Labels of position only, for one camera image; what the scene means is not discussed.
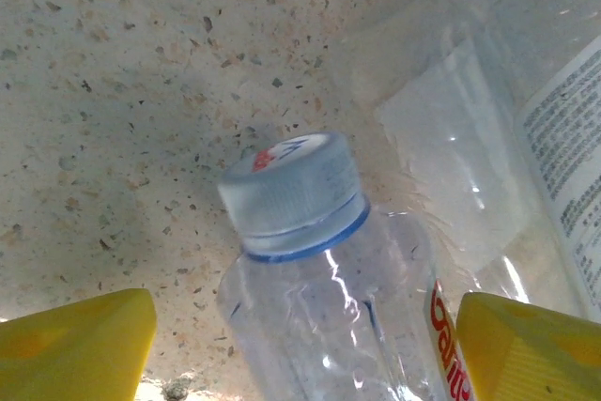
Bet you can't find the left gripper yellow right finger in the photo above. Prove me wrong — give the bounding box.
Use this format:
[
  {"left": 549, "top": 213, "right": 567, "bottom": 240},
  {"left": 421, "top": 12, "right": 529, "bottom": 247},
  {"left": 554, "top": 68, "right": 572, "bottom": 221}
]
[{"left": 455, "top": 291, "right": 601, "bottom": 401}]

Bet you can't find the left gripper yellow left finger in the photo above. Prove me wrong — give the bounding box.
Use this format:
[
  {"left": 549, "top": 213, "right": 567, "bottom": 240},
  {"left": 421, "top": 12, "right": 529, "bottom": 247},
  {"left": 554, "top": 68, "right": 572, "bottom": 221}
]
[{"left": 0, "top": 286, "right": 159, "bottom": 401}]

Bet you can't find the clear bottle pale blue cap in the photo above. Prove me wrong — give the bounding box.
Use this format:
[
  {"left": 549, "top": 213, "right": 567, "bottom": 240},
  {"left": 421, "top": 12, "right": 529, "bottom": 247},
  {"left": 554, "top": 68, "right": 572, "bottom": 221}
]
[{"left": 214, "top": 130, "right": 476, "bottom": 401}]

